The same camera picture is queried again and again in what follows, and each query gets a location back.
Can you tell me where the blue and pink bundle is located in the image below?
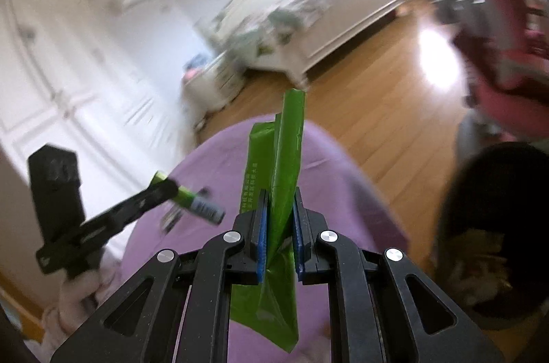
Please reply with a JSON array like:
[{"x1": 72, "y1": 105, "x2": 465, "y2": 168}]
[{"x1": 184, "y1": 54, "x2": 215, "y2": 82}]

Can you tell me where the green tube with label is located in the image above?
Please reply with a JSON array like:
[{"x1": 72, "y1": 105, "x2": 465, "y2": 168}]
[{"x1": 152, "y1": 171, "x2": 226, "y2": 224}]

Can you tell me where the white wardrobe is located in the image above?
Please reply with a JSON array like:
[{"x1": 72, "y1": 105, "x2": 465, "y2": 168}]
[{"x1": 0, "y1": 0, "x2": 194, "y2": 218}]

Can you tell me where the black trash bin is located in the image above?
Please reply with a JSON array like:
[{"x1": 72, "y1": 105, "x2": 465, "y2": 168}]
[{"x1": 435, "y1": 142, "x2": 549, "y2": 331}]

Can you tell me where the pink desk chair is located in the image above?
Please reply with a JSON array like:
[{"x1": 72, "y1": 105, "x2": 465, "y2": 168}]
[{"x1": 433, "y1": 0, "x2": 549, "y2": 158}]

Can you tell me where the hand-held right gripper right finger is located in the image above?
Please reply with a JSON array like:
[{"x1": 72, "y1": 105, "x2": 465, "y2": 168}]
[{"x1": 293, "y1": 187, "x2": 504, "y2": 363}]

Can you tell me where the white bed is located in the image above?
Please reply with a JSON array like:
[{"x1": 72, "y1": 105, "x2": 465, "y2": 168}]
[{"x1": 195, "y1": 0, "x2": 408, "y2": 87}]

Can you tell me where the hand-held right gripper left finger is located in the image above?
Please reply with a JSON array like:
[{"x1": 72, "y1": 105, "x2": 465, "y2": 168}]
[{"x1": 50, "y1": 188, "x2": 271, "y2": 363}]

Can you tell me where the white nightstand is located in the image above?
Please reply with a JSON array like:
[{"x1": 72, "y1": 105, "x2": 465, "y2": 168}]
[{"x1": 182, "y1": 54, "x2": 243, "y2": 119}]

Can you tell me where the green snack packet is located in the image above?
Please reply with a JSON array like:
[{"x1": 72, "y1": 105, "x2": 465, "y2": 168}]
[{"x1": 229, "y1": 88, "x2": 307, "y2": 353}]

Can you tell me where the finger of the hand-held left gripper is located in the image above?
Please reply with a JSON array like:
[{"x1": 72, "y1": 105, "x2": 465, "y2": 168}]
[{"x1": 81, "y1": 179, "x2": 180, "y2": 237}]

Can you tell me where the purple blanket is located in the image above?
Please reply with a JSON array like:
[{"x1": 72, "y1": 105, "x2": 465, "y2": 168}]
[{"x1": 120, "y1": 118, "x2": 410, "y2": 363}]

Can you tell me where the pale floral duvet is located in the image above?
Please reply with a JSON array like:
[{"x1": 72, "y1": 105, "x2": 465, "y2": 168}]
[{"x1": 214, "y1": 0, "x2": 397, "y2": 59}]

